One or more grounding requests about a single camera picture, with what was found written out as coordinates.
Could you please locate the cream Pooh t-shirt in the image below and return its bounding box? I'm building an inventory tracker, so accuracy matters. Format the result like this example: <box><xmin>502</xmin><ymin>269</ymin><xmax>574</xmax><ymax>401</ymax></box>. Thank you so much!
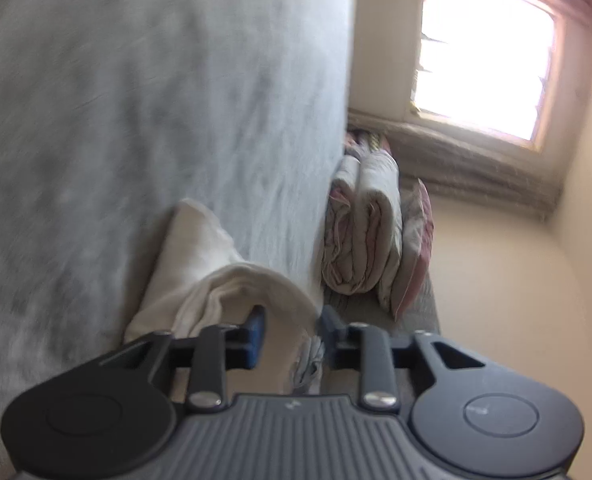
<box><xmin>124</xmin><ymin>200</ymin><xmax>323</xmax><ymax>396</ymax></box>

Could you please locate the folded grey pink duvet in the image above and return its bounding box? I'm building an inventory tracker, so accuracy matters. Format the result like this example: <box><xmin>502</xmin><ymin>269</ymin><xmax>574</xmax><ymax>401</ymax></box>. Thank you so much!
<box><xmin>322</xmin><ymin>151</ymin><xmax>402</xmax><ymax>304</ymax></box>

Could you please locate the pink grey pillow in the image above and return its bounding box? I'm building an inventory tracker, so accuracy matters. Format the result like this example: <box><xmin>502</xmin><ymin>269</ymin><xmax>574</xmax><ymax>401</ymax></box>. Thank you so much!
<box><xmin>381</xmin><ymin>179</ymin><xmax>434</xmax><ymax>321</ymax></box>

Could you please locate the grey window curtain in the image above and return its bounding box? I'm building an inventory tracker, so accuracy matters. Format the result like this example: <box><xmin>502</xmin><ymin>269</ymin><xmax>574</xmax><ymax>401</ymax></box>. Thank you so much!
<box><xmin>347</xmin><ymin>110</ymin><xmax>563</xmax><ymax>220</ymax></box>

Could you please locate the grey bed sheet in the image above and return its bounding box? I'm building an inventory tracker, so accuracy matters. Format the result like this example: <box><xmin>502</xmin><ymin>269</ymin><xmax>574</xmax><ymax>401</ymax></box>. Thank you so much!
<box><xmin>0</xmin><ymin>0</ymin><xmax>354</xmax><ymax>479</ymax></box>

